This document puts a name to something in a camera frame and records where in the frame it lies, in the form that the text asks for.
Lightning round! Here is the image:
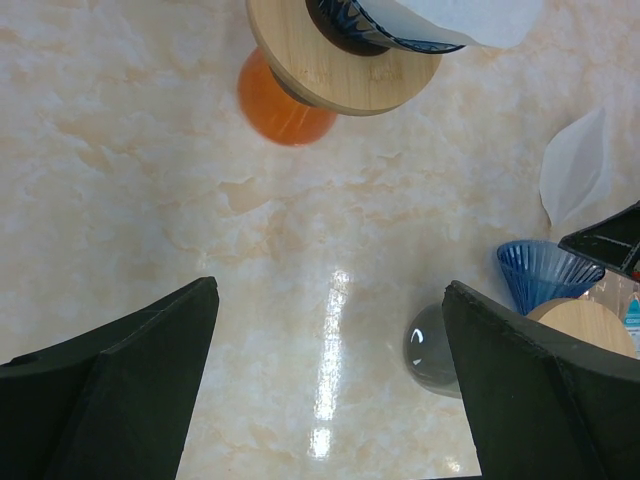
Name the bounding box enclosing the wooden ring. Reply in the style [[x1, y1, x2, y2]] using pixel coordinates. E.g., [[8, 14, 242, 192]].
[[525, 297, 639, 359]]

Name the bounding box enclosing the glass flask carafe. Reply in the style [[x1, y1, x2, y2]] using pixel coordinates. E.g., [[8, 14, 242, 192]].
[[403, 303, 461, 399]]

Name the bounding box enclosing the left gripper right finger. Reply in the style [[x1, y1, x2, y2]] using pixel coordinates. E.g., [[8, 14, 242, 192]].
[[442, 281, 639, 479]]

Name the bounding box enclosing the wooden ring dripper holder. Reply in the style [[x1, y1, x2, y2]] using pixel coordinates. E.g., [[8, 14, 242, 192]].
[[246, 0, 442, 116]]

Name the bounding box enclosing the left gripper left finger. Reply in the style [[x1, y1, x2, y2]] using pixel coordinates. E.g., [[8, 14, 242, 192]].
[[1, 277, 219, 479]]

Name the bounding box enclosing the orange glass carafe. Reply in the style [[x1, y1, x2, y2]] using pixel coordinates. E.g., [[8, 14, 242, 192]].
[[237, 48, 337, 146]]

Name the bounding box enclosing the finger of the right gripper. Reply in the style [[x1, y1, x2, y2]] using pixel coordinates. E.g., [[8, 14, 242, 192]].
[[559, 202, 640, 278]]

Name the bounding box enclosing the blue cone dripper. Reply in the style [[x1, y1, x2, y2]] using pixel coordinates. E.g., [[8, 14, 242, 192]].
[[496, 240, 605, 316], [305, 0, 464, 57]]

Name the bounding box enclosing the white paper coffee filter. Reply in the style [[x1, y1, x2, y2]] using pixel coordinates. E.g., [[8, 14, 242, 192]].
[[359, 0, 544, 49]]

